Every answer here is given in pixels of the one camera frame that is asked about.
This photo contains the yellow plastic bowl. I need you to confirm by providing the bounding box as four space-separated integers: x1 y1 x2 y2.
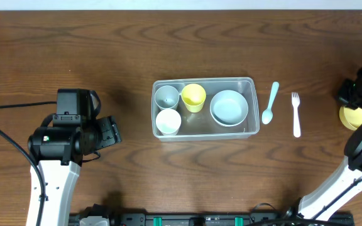
339 106 362 131

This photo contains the pink plastic fork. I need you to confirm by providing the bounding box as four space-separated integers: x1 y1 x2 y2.
292 92 301 137

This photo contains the cream white plastic cup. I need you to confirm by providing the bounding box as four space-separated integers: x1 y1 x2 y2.
155 109 182 136

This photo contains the grey plastic cup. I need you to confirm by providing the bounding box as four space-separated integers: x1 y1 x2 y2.
154 85 179 110

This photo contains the mint green plastic spoon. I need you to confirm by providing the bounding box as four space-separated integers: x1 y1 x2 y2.
261 82 280 124

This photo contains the yellow plastic cup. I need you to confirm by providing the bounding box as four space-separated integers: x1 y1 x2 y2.
181 83 206 113

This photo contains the grey plastic bowl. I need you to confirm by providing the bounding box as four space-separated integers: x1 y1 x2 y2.
209 90 249 127

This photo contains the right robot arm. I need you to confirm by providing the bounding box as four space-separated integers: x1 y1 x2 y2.
295 67 362 221

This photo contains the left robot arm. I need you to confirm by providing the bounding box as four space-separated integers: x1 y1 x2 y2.
26 89 121 225

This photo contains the clear plastic storage box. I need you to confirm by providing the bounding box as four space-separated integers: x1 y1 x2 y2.
151 77 260 142

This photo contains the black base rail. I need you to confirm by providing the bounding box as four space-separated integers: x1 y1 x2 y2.
67 202 354 226

